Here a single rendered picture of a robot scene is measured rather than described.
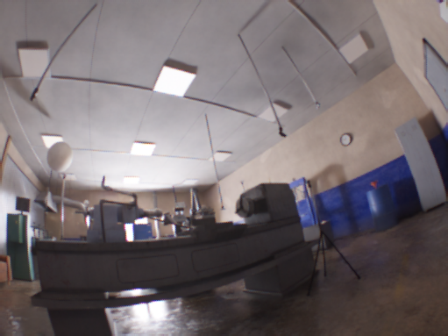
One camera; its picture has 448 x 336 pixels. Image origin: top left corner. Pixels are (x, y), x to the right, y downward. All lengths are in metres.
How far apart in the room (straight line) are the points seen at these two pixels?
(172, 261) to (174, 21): 2.78
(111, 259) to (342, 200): 4.98
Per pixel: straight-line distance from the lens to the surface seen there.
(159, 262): 1.50
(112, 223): 1.61
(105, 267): 1.47
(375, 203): 4.31
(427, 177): 4.46
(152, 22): 2.86
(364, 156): 5.11
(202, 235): 1.60
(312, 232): 4.21
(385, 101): 5.32
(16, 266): 5.30
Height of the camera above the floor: 0.78
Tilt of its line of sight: 21 degrees up
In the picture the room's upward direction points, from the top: 11 degrees counter-clockwise
